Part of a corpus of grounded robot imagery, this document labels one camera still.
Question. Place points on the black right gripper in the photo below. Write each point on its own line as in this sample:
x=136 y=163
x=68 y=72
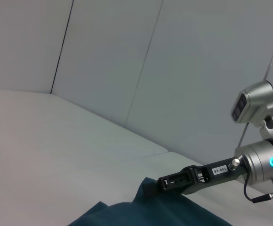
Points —
x=207 y=179

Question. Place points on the blue shirt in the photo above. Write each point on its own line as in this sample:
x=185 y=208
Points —
x=150 y=209

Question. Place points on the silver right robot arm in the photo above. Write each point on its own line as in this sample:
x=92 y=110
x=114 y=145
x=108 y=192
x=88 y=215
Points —
x=261 y=164

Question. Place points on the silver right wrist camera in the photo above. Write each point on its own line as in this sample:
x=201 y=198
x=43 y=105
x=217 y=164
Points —
x=254 y=103

